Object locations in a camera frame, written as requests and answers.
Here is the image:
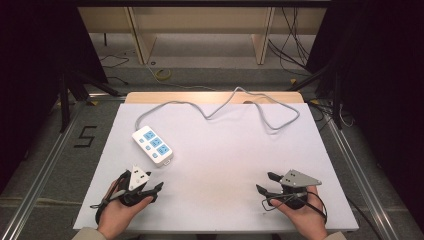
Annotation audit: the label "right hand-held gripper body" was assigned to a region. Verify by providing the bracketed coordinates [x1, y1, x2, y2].
[279, 169, 323, 211]

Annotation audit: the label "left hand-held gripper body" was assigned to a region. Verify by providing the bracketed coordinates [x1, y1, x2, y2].
[117, 164, 158, 207]

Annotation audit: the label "white power strip blue sockets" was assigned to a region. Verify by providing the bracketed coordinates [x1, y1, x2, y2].
[131, 125, 174, 168]

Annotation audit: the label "grey power strip cable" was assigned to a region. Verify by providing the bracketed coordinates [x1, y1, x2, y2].
[134, 86, 301, 132]

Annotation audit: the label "person's right hand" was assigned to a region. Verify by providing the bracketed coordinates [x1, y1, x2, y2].
[269, 185, 330, 240]

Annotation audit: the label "person's left hand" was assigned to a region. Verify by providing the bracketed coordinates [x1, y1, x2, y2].
[96, 179, 155, 240]

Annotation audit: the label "white table mat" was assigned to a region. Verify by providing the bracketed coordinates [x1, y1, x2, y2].
[72, 102, 360, 233]

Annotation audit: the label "black metal stand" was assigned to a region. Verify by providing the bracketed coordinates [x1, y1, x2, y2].
[285, 61, 345, 130]
[57, 69, 122, 134]

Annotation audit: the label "black curtain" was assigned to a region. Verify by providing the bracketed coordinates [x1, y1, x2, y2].
[0, 0, 109, 194]
[304, 0, 424, 231]

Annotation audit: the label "light wooden shelf unit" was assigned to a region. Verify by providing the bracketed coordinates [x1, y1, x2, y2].
[77, 6, 328, 66]

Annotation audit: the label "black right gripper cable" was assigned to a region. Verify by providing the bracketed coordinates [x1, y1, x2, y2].
[261, 190, 329, 224]

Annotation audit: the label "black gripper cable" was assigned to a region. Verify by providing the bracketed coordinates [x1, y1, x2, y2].
[89, 170, 132, 225]
[261, 190, 329, 224]

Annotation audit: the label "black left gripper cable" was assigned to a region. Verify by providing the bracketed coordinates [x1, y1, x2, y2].
[89, 170, 132, 225]

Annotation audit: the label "aluminium floor rail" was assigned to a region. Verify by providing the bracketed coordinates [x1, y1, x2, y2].
[0, 99, 88, 240]
[323, 114, 403, 240]

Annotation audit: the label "black cable beside table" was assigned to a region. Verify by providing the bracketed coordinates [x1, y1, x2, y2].
[345, 197, 383, 240]

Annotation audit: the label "yellow coiled cable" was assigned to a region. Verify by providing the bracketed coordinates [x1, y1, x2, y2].
[154, 67, 173, 81]

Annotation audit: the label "thin black floor cable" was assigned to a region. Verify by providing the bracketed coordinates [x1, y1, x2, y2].
[99, 54, 130, 86]

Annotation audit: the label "black floor cables bundle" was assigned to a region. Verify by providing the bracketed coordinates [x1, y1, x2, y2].
[267, 6, 322, 78]

